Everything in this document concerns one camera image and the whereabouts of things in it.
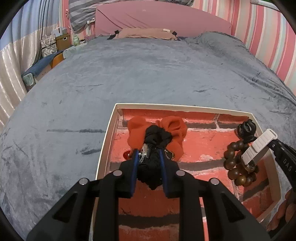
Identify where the black hair claw clip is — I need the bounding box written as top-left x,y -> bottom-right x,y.
236,119 -> 257,144

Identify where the brown wooden bead bracelet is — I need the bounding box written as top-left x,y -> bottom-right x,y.
223,140 -> 260,187

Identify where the black fabric scrunchie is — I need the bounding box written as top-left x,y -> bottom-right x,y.
137,125 -> 173,190

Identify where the orange fabric scrunchie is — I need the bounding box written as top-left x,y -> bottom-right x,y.
127,116 -> 187,161

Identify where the person's right hand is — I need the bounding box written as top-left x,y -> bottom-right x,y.
266,189 -> 295,232

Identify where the white tray brick pattern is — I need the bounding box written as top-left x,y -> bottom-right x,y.
96,103 -> 281,240

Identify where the grey velvet bed blanket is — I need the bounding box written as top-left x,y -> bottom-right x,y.
1,32 -> 295,238

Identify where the blue folded cloth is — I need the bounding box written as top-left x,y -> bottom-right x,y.
22,51 -> 63,78

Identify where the pink bed headboard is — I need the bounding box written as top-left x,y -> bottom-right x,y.
95,1 -> 231,37

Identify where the silver satin curtain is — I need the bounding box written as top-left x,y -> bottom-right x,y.
1,24 -> 58,130

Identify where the tan pillow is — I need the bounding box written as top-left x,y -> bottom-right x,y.
114,28 -> 178,40

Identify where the patterned fabric bag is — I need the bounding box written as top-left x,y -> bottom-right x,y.
41,35 -> 58,58

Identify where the brown storage box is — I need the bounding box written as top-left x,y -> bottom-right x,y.
56,34 -> 71,51

